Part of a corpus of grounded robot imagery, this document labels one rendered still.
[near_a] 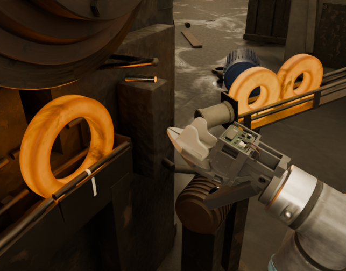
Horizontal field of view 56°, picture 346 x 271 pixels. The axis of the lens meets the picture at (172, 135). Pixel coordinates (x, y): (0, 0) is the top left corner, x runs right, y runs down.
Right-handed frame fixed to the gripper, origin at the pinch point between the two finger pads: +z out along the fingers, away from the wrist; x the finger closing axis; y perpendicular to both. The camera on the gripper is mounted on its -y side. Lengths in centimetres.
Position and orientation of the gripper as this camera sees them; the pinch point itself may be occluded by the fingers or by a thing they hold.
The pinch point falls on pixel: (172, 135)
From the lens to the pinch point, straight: 59.8
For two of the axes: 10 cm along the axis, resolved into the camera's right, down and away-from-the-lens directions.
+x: -5.0, 4.3, -7.5
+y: 2.7, -7.5, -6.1
